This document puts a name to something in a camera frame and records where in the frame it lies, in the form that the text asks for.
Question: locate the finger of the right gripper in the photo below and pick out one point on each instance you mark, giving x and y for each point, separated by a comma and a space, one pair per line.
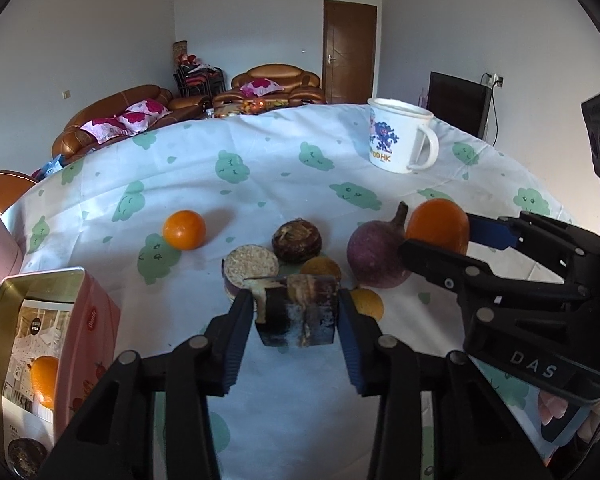
471, 280
496, 233

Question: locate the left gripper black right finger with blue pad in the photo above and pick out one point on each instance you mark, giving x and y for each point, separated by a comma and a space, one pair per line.
475, 434

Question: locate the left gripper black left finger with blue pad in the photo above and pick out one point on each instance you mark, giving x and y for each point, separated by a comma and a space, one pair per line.
112, 434

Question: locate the dark mangosteen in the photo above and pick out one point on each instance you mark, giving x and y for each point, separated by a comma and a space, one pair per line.
25, 458

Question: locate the small orange kumquat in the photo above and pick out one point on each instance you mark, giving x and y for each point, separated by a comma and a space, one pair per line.
368, 302

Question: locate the large orange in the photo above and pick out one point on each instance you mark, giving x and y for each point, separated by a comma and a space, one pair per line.
43, 373

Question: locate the small yellow fruit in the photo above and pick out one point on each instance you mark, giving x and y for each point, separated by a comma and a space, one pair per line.
321, 266

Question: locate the dark rectangular food block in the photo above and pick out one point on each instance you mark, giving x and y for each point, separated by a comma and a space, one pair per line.
297, 310

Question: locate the person's hand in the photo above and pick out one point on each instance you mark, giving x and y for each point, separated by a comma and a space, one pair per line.
563, 423

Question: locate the pink metal tin box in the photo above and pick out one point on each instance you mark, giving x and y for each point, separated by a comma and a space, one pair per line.
90, 339

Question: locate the black television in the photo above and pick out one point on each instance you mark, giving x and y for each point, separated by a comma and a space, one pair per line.
461, 103

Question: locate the white printed mug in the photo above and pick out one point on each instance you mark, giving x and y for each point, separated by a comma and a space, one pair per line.
401, 139

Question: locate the small orange tangerine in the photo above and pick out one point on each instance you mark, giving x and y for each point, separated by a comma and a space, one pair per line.
184, 230

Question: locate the cloud pattern tablecloth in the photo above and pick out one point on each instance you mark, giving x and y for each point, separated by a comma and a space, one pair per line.
157, 218

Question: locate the brown leather armchair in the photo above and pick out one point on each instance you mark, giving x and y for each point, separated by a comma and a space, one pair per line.
300, 86

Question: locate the brown wooden door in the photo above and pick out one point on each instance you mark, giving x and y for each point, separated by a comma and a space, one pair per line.
349, 51

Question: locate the coffee table with items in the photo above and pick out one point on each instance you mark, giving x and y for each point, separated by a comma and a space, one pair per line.
249, 107

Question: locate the pink pillow on armchair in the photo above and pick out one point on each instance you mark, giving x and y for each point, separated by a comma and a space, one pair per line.
259, 87

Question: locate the orange brown chair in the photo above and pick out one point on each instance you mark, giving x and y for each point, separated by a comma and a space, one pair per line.
13, 185

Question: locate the blue cloth on sofa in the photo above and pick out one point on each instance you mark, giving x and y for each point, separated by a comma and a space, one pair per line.
51, 167

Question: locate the brown leather long sofa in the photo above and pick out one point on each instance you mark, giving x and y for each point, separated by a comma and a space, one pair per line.
73, 142

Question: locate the pink floral pillow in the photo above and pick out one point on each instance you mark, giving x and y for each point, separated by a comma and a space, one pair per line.
140, 116
105, 129

